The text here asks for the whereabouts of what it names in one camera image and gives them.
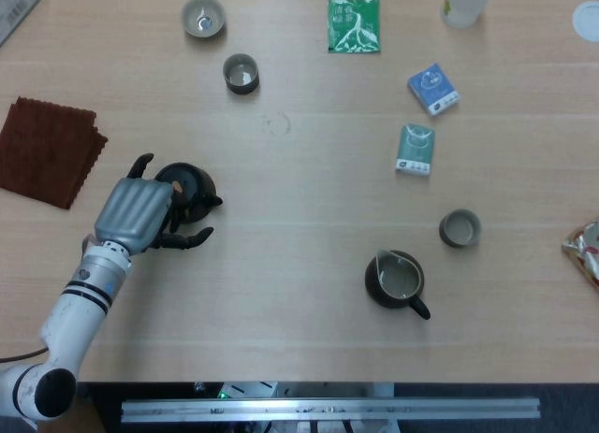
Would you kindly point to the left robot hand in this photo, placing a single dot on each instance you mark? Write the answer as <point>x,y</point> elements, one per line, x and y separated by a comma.
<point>131,213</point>

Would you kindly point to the dark cylindrical teacup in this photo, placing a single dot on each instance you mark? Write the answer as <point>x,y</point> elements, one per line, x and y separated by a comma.
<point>234,88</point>
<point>461,240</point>

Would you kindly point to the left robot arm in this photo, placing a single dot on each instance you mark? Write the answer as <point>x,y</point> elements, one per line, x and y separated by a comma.
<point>79,311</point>

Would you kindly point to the grey shallow tea bowl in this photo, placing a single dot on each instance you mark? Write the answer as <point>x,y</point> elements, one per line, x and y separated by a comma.
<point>192,25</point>

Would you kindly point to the brown folded cloth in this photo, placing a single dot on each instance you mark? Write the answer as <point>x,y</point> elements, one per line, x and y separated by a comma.
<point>42,148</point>

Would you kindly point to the orange object under table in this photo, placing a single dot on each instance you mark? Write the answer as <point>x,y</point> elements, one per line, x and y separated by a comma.
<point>84,421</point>

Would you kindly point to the green printed cardboard box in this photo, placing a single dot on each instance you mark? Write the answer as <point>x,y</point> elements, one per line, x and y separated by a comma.
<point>14,7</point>

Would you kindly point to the green tissue pack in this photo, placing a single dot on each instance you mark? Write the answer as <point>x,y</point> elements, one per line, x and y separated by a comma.
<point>414,148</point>

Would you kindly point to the green tea packet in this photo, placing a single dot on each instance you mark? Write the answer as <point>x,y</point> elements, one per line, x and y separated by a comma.
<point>353,26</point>

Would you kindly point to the blue tissue pack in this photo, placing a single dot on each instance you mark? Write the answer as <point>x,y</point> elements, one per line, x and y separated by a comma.
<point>430,87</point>

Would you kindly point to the frosted bottle with wooden cap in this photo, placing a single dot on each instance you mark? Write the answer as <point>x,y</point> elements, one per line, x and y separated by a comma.
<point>463,7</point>

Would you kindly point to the silver foil snack bag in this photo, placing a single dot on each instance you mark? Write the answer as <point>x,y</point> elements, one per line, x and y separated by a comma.
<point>585,255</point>

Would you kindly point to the white round table grommet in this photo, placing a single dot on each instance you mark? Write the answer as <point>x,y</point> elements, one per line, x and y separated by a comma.
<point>588,21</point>

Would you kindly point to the aluminium rail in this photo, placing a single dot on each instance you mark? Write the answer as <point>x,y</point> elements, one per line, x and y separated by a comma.
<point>327,409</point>

